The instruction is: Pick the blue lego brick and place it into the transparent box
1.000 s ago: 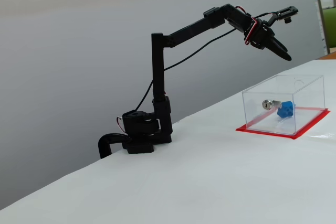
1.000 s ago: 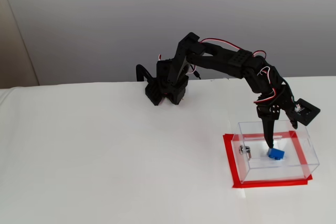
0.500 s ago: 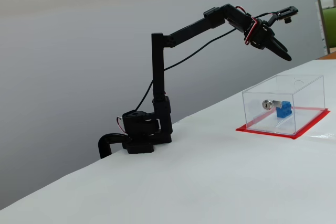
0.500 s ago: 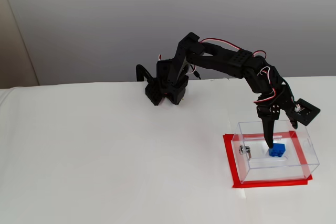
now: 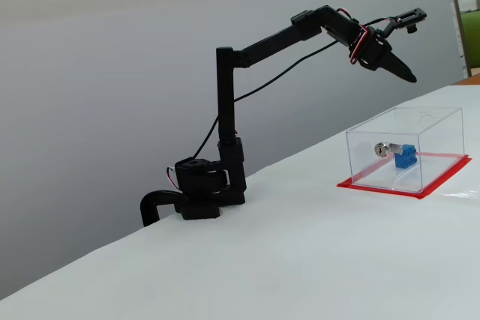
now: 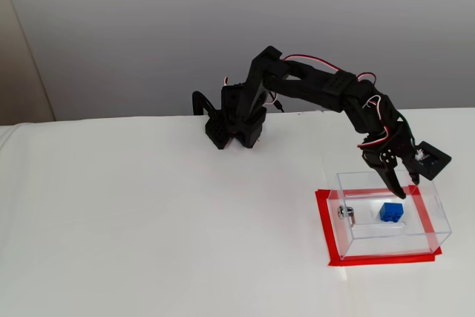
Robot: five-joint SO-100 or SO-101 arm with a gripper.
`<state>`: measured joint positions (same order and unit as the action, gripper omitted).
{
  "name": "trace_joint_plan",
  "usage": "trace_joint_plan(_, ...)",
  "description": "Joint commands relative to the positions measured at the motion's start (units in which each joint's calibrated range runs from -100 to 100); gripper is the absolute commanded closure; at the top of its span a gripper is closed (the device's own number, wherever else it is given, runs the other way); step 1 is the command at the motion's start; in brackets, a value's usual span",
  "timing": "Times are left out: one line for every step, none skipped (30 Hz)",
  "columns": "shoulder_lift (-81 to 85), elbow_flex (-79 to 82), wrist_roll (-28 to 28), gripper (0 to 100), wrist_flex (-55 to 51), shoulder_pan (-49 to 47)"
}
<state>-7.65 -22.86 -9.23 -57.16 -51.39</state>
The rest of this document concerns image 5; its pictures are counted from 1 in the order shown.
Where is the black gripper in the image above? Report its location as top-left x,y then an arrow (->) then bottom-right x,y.
350,27 -> 418,84

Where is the blue lego brick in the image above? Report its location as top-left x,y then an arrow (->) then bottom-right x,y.
393,143 -> 418,169

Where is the transparent plastic box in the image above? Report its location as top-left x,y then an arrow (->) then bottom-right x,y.
344,106 -> 466,194

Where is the green panel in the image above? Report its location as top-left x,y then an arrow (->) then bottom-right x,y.
460,10 -> 480,70

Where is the silver lock cylinder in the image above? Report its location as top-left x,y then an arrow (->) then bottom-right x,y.
373,142 -> 403,157

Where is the red tape rectangle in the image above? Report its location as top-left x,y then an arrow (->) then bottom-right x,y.
336,150 -> 473,201

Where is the black table clamp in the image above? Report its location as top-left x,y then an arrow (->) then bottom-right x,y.
139,189 -> 188,228

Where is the red white servo wire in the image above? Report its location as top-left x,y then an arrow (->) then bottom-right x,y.
348,24 -> 373,66
335,7 -> 361,25
166,165 -> 182,192

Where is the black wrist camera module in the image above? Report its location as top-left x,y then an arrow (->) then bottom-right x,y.
378,7 -> 428,34

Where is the grey metal shelf post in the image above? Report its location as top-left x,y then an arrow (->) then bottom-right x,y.
446,0 -> 473,78

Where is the black camera cable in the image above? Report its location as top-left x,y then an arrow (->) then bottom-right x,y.
191,16 -> 393,160

